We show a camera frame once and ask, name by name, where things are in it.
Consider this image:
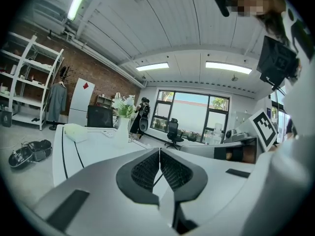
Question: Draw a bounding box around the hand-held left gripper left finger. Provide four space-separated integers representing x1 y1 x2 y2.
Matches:
31 147 173 234

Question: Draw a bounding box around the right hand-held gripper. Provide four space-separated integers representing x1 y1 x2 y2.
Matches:
179 108 279 161

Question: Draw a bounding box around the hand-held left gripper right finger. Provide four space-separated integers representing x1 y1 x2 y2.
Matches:
159 147 262 235

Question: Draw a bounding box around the white ribbed vase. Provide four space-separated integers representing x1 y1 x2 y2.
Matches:
115 116 130 149

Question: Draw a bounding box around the blue and white flowers bouquet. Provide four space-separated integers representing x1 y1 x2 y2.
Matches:
112 94 136 119

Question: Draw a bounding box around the person's right hand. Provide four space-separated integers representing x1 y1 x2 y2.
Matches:
225 147 257 164

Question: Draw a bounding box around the black wheeled office chair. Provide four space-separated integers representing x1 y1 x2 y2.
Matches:
164 118 185 149

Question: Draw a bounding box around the large black-framed window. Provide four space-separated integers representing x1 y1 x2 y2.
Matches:
150 89 232 144

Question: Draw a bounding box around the white table with black lines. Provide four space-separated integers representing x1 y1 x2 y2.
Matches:
52 123 188 188

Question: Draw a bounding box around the rounded black backpack shell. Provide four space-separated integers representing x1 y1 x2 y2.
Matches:
138 118 149 133

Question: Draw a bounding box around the pale foam block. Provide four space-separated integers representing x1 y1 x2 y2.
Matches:
63 123 89 142

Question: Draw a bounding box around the black mesh office chair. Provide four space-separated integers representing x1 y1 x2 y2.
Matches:
86 104 114 128

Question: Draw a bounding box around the ceiling light tube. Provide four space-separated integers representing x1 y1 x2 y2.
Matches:
67 0 94 22
205 60 253 75
135 62 169 72

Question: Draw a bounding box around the wooden cubby shelf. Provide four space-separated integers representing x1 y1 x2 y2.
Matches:
95 94 115 108

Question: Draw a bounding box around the white fridge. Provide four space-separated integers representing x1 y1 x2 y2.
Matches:
67 77 96 127

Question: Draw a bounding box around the grey hanging coat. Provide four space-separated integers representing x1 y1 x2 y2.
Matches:
46 81 67 122

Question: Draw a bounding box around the person's white printed shirt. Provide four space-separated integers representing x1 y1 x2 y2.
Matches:
280 0 315 145

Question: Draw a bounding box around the black chest monitor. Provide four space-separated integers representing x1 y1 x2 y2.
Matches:
256 35 300 90

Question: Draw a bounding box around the dark paper bag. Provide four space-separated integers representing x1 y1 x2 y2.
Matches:
1 111 13 127

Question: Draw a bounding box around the black coat rack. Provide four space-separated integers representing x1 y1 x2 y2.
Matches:
48 65 72 131

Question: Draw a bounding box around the white metal shelf rack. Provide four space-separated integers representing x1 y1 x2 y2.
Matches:
0 32 64 131

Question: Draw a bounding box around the person's head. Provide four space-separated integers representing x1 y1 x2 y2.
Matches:
231 0 287 17

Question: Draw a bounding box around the black helmet rig with cables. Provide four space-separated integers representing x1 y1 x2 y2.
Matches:
8 139 53 169

